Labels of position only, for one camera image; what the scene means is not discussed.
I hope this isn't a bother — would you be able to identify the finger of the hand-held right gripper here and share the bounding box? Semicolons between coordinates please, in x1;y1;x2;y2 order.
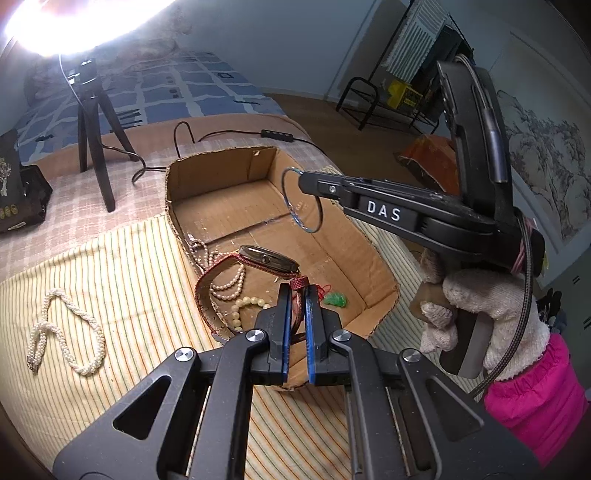
298;169;358;210

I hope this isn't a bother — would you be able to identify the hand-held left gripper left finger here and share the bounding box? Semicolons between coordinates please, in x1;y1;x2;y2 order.
53;282;296;480

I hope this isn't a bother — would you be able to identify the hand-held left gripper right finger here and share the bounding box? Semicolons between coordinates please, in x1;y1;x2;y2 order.
305;284;543;480

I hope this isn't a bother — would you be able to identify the green pendant with red cord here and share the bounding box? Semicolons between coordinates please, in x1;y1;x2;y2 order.
318;284;349;308

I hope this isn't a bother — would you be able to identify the black bangle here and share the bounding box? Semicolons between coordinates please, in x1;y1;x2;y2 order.
281;166;324;233

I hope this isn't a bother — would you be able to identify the cream bead bracelet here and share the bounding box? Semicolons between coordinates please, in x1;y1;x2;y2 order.
228;295;273;330

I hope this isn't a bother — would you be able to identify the red strap wristwatch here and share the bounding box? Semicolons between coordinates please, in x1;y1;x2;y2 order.
194;244;310;344

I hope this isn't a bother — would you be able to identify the cardboard box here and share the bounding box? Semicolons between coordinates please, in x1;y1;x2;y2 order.
165;146;400;393

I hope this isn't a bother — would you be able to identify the thin pearl necklace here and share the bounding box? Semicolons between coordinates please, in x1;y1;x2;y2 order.
185;233;246;303

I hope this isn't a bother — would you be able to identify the person's right forearm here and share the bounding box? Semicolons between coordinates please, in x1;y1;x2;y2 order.
482;332;591;469

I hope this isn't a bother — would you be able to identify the person's right hand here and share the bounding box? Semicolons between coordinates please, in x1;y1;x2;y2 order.
418;249;552;381

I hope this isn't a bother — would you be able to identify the orange cloth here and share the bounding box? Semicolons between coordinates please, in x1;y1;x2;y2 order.
397;134;462;195

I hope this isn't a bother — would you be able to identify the black clothes rack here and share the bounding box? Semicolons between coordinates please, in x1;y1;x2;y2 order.
335;0;462;132

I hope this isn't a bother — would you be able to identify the yellow box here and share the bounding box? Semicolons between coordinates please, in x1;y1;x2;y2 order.
385;78;423;109

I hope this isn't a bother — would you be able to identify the black hanging garment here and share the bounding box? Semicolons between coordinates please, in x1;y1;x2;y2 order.
416;25;465;121

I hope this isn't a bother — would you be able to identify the striped towel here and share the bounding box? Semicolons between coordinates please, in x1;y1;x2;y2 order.
385;0;446;81

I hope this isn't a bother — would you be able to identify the blue patterned blanket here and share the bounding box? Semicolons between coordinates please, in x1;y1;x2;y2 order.
14;48;284;158

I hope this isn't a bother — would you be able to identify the black tripod stand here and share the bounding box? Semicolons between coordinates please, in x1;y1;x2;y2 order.
65;58;141;213

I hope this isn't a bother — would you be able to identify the pink plaid bed sheet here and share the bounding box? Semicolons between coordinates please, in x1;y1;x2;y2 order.
0;113;333;282

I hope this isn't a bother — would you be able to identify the black printed bag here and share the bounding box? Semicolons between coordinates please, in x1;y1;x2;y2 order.
0;129;54;234

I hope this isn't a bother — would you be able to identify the black cable with inline controller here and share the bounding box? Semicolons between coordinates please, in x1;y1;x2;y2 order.
131;121;333;183

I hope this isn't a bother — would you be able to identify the braided gripper cable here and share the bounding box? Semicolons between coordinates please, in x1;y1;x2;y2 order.
455;53;539;400

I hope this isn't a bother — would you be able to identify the twisted pearl necklace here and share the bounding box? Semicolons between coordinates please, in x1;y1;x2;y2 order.
27;287;106;377

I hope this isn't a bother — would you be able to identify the white ring light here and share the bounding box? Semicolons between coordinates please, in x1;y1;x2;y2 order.
0;0;181;58

